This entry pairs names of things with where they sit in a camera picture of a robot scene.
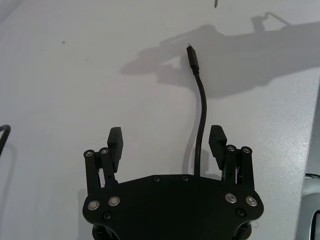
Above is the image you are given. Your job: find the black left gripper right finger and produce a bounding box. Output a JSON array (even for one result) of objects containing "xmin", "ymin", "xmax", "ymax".
[{"xmin": 208, "ymin": 124, "xmax": 256, "ymax": 193}]

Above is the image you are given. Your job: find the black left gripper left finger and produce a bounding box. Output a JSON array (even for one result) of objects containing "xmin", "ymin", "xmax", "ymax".
[{"xmin": 83, "ymin": 126, "xmax": 125, "ymax": 198}]

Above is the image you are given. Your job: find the black cable with plug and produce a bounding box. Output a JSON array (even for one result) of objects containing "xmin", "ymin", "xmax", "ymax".
[{"xmin": 185, "ymin": 42, "xmax": 208, "ymax": 177}]

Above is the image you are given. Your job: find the white table cloth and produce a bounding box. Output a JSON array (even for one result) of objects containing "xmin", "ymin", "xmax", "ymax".
[{"xmin": 0, "ymin": 0, "xmax": 320, "ymax": 240}]

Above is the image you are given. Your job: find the pale grey rounded housing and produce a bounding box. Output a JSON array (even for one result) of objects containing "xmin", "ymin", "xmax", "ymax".
[{"xmin": 302, "ymin": 171, "xmax": 320, "ymax": 240}]

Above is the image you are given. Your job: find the thin black dangling cable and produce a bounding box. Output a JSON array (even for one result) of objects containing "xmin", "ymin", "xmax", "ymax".
[{"xmin": 0, "ymin": 124, "xmax": 12, "ymax": 157}]

